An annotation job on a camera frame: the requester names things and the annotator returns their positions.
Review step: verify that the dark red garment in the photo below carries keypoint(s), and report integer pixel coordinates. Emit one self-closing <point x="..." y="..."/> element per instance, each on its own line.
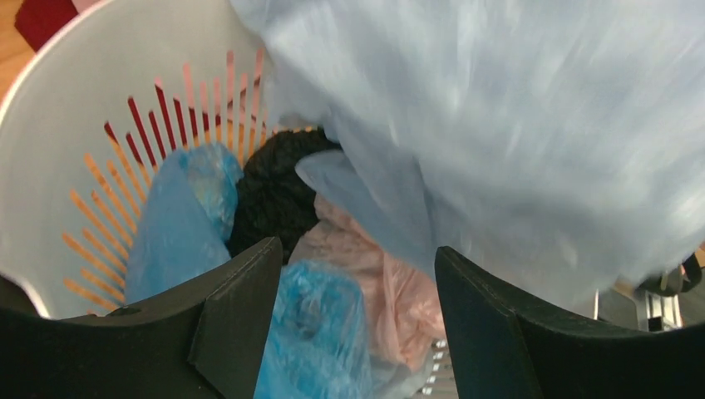
<point x="38" y="20"/>

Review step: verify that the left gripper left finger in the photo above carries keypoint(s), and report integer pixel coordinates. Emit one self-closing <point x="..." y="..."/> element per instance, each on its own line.
<point x="204" y="338"/>

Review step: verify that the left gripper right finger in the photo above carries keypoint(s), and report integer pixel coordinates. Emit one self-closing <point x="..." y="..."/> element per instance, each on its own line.
<point x="507" y="343"/>

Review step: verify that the pink plastic bag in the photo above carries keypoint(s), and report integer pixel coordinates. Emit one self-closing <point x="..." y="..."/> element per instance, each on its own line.
<point x="402" y="305"/>

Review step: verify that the white slotted laundry basket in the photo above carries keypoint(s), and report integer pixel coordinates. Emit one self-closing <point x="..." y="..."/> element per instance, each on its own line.
<point x="131" y="99"/>

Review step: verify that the bright blue plastic bag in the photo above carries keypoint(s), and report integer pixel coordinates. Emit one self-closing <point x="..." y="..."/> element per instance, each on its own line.
<point x="317" y="341"/>

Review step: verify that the light blue plastic bag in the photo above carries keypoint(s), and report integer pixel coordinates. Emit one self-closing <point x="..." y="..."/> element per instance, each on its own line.
<point x="557" y="144"/>

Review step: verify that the black plastic bag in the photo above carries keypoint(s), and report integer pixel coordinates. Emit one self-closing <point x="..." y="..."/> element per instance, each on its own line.
<point x="273" y="201"/>

